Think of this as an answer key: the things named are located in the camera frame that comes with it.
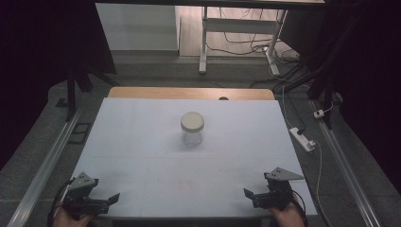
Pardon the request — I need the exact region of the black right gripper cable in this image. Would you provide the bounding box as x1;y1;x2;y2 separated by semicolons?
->
289;188;308;227

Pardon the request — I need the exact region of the person's right hand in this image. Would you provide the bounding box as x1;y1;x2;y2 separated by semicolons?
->
269;193;306;227

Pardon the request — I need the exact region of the white power strip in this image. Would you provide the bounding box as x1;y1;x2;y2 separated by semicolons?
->
288;127;317;153

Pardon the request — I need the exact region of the person's left hand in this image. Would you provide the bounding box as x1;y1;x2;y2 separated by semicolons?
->
51;206;94;227

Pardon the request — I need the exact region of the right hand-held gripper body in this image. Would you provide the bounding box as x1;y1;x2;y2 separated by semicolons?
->
252;166;305;212

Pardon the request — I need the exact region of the white-legged desk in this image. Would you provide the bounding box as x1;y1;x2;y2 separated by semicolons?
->
94;0;325;77

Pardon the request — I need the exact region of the black metal stand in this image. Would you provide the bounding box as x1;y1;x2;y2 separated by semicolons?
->
64;56;121;122
273;6;367;131

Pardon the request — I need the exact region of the black floor frame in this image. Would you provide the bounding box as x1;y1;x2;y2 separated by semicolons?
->
67;122;93;146

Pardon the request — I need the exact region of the white power strip cable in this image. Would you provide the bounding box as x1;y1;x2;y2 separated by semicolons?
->
310;140;324;202

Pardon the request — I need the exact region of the tangle of floor cables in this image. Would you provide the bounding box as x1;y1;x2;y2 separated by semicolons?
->
206;8;301;64

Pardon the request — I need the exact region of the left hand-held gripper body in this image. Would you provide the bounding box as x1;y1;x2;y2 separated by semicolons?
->
62;171;111;218

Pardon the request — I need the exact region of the aluminium floor rail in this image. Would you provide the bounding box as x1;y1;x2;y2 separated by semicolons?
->
6;105;84;227
310;100;382;227

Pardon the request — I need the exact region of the clear glass jar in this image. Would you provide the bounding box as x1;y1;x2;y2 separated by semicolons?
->
181;127;203;148

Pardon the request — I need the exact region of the white table mat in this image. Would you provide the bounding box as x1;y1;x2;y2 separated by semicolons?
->
54;96;318;219

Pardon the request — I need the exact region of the cream round jar lid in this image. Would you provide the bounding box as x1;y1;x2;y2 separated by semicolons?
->
180;111;205;133

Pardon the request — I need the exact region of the black curtain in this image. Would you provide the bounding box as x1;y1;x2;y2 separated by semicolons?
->
280;0;401;197
0;0;117;171

